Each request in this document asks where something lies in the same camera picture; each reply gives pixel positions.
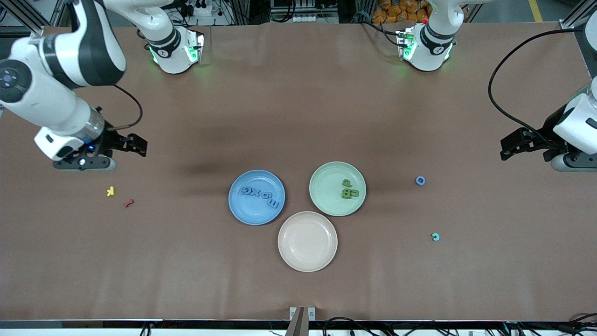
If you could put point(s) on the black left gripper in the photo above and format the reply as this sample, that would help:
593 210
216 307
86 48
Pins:
551 132

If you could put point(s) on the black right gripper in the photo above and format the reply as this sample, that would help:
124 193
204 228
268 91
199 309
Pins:
109 140

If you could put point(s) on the blue letter G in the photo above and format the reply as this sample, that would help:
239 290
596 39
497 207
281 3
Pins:
243 191

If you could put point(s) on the blue letter X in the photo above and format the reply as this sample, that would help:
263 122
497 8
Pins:
255 191

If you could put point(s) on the blue number six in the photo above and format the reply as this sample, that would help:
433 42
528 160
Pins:
263 196

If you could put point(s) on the blue letter E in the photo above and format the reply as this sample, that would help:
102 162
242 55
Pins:
273 203

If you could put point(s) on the green letter U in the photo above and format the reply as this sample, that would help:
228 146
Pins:
352 193

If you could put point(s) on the green letter P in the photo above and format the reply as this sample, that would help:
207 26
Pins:
346 182

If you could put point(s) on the green letter B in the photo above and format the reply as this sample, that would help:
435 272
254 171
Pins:
346 192

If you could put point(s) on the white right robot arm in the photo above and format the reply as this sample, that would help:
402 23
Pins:
46 107

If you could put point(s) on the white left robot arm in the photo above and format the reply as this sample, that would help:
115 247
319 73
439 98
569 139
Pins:
583 126

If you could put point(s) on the base connector panel green light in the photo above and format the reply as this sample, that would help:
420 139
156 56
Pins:
405 44
193 46

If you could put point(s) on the blue letter O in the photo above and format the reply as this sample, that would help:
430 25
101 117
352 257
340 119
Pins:
417 180

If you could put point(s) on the blue plate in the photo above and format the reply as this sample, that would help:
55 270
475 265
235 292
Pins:
256 212

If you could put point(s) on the small white power strip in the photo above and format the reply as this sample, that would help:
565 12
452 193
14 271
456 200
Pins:
203 10

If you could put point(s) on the brown table cover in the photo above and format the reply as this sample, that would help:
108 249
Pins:
298 116

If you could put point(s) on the green plate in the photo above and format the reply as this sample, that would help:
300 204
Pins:
326 186

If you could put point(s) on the pile of orange fruit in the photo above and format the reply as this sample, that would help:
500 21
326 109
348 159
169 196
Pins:
396 11

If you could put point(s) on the beige plate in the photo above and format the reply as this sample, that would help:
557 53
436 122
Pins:
307 241

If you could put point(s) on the long white power strip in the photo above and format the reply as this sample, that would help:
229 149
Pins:
303 18

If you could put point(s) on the aluminium frame post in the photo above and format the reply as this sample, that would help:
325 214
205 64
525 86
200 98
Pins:
576 16
25 16

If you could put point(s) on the small metal bracket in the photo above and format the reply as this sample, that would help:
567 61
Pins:
293 313

